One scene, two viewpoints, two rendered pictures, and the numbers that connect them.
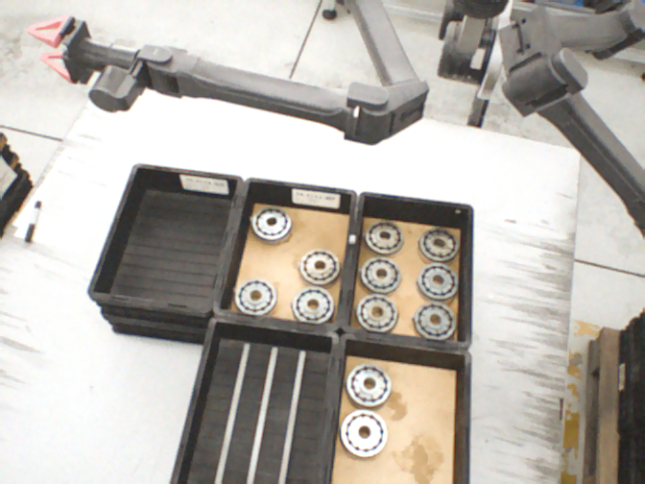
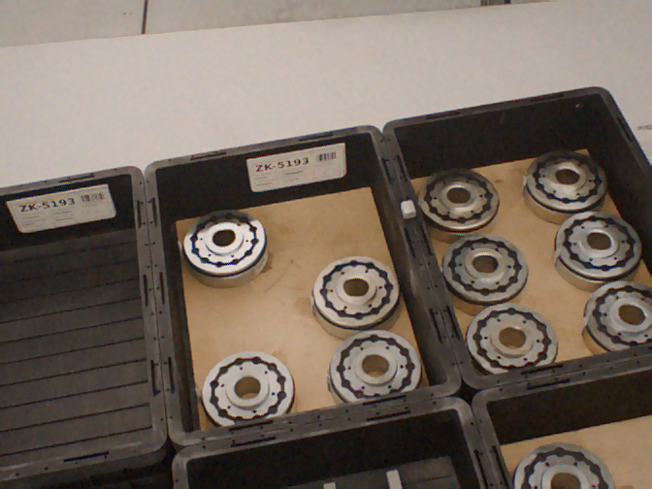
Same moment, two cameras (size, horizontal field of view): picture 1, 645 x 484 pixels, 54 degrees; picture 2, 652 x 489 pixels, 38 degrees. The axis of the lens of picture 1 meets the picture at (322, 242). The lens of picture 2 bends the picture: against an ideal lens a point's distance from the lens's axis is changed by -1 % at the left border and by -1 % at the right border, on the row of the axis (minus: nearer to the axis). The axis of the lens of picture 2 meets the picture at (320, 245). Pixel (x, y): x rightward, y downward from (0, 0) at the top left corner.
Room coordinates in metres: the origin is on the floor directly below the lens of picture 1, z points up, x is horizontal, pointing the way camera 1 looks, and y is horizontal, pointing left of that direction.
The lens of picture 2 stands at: (0.13, 0.18, 1.78)
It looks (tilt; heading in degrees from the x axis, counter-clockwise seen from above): 51 degrees down; 348
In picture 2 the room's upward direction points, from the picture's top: 5 degrees counter-clockwise
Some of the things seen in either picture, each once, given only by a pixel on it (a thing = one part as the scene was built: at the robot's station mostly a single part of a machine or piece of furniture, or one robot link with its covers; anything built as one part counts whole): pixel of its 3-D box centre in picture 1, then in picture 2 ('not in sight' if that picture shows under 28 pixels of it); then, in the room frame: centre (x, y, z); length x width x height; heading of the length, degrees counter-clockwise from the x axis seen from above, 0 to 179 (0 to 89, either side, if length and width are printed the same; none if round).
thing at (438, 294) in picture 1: (438, 280); (598, 244); (0.75, -0.30, 0.86); 0.10 x 0.10 x 0.01
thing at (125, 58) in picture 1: (125, 64); not in sight; (0.84, 0.37, 1.45); 0.07 x 0.07 x 0.06; 78
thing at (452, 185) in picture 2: (384, 235); (458, 196); (0.87, -0.16, 0.86); 0.05 x 0.05 x 0.01
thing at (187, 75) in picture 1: (265, 92); not in sight; (0.79, 0.11, 1.45); 0.43 x 0.06 x 0.11; 77
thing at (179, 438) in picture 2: (289, 251); (287, 272); (0.78, 0.08, 0.92); 0.40 x 0.30 x 0.02; 174
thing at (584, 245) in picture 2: (438, 279); (599, 242); (0.75, -0.30, 0.86); 0.05 x 0.05 x 0.01
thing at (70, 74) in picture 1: (61, 55); not in sight; (0.88, 0.50, 1.43); 0.09 x 0.07 x 0.07; 78
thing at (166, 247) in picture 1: (174, 245); (35, 344); (0.81, 0.38, 0.87); 0.40 x 0.30 x 0.11; 174
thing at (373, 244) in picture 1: (384, 236); (458, 198); (0.87, -0.16, 0.86); 0.10 x 0.10 x 0.01
